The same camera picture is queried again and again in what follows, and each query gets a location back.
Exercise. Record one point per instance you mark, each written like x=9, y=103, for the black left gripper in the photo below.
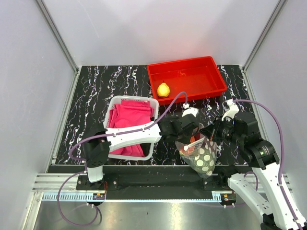
x=187, y=139

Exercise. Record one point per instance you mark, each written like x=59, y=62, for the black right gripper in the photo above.
x=212, y=130

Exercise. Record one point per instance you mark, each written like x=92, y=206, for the red fake food piece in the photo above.
x=188, y=149

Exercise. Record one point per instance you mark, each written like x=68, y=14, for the clear zip top bag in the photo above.
x=199, y=153

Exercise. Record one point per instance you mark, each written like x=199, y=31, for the yellow fake fruit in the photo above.
x=163, y=90

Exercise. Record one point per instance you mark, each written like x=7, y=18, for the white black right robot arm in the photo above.
x=276, y=211

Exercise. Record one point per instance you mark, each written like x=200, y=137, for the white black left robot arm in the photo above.
x=169, y=129

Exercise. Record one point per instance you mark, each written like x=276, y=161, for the green fake vegetable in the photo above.
x=203, y=164

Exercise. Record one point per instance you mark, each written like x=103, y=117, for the red plastic tray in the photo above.
x=198, y=77

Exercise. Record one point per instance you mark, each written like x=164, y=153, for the pink cloth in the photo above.
x=130, y=113

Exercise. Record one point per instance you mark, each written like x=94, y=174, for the white perforated plastic basket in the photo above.
x=147, y=147

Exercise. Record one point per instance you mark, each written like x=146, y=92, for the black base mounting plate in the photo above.
x=157, y=182

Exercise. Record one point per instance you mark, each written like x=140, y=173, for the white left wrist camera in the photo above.
x=189, y=110

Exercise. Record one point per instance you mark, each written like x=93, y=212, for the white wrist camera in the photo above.
x=231, y=110
x=189, y=110

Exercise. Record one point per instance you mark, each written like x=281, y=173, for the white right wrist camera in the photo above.
x=231, y=110

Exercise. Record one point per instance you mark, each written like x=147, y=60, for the aluminium frame rail left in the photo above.
x=54, y=30

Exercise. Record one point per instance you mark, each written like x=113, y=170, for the aluminium frame rail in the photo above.
x=54, y=30
x=264, y=33

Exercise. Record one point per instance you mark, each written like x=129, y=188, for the aluminium frame rail right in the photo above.
x=264, y=33

